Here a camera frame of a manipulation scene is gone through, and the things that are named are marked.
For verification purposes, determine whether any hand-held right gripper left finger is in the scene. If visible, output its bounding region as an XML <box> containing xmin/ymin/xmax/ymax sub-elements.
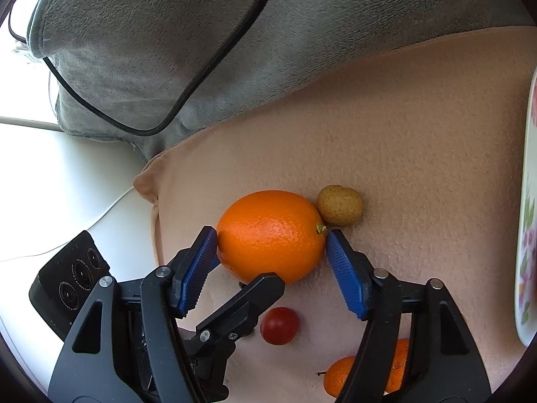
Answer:
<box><xmin>48</xmin><ymin>226</ymin><xmax>219</xmax><ymax>403</ymax></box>

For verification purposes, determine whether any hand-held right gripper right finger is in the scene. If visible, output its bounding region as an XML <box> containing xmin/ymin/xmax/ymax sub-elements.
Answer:
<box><xmin>326</xmin><ymin>230</ymin><xmax>491</xmax><ymax>403</ymax></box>

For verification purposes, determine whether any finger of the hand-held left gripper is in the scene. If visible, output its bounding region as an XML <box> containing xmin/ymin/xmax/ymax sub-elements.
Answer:
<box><xmin>178</xmin><ymin>273</ymin><xmax>287</xmax><ymax>403</ymax></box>

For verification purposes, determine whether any red cherry tomato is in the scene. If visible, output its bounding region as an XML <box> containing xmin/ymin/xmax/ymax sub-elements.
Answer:
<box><xmin>260</xmin><ymin>307</ymin><xmax>300</xmax><ymax>346</ymax></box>

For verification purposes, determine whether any brown longan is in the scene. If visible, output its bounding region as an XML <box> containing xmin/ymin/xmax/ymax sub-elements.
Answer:
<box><xmin>316</xmin><ymin>185</ymin><xmax>363</xmax><ymax>226</ymax></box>

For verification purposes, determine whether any large smooth orange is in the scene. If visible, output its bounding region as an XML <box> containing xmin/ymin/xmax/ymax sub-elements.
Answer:
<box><xmin>216</xmin><ymin>190</ymin><xmax>327</xmax><ymax>285</ymax></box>

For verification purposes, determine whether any floral white plate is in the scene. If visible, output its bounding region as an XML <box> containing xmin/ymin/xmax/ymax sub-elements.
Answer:
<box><xmin>515</xmin><ymin>69</ymin><xmax>537</xmax><ymax>347</ymax></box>

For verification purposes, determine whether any white power strip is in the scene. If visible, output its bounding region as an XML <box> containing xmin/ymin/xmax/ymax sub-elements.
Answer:
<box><xmin>9</xmin><ymin>38</ymin><xmax>43</xmax><ymax>65</ymax></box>

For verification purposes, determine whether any grey plush blanket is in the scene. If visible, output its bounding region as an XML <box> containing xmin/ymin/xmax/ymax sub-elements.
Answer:
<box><xmin>26</xmin><ymin>0</ymin><xmax>537</xmax><ymax>162</ymax></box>

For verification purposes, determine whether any thin white cable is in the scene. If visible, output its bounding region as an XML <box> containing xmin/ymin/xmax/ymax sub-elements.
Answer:
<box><xmin>0</xmin><ymin>185</ymin><xmax>135</xmax><ymax>263</ymax></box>

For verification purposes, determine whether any black cable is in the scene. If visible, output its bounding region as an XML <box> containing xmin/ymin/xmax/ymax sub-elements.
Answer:
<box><xmin>8</xmin><ymin>0</ymin><xmax>281</xmax><ymax>137</ymax></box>

